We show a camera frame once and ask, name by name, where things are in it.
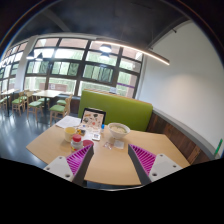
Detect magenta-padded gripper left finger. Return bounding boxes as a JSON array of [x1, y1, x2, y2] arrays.
[[43, 143, 95, 188]]

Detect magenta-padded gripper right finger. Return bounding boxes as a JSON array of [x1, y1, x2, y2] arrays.
[[127, 143, 184, 186]]

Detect clear red-capped drink bottle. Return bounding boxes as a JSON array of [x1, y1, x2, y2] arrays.
[[70, 134, 84, 153]]

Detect cream yellow mug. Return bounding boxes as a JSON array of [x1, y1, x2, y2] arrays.
[[64, 126, 79, 143]]

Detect small white device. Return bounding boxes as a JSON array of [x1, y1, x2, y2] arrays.
[[91, 132, 102, 142]]

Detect white packet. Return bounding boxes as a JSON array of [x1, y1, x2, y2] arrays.
[[113, 139, 126, 150]]

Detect colourful sticker sheet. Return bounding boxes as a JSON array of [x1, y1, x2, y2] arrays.
[[78, 124, 101, 135]]

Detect pink packet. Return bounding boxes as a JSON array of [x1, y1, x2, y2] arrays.
[[103, 141, 115, 150]]

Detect white bowl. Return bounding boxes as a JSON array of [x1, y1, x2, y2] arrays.
[[107, 122, 132, 140]]

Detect open white booklet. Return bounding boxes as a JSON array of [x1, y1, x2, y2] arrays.
[[54, 115, 82, 130]]

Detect black-framed picture stand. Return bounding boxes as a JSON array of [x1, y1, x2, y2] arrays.
[[80, 107, 107, 129]]

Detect wooden chairs with green seats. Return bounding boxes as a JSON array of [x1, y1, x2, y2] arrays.
[[0, 89, 74, 126]]

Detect green bench backrest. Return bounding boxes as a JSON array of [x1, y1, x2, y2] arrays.
[[77, 89, 154, 132]]

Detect wooden dining table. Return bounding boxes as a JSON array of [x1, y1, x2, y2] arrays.
[[0, 88, 18, 118], [32, 89, 64, 124]]

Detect long curved light strip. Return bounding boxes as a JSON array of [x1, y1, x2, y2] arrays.
[[96, 39, 171, 66]]

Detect black pendant ceiling lamps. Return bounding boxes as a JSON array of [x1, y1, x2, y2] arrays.
[[25, 42, 114, 63]]

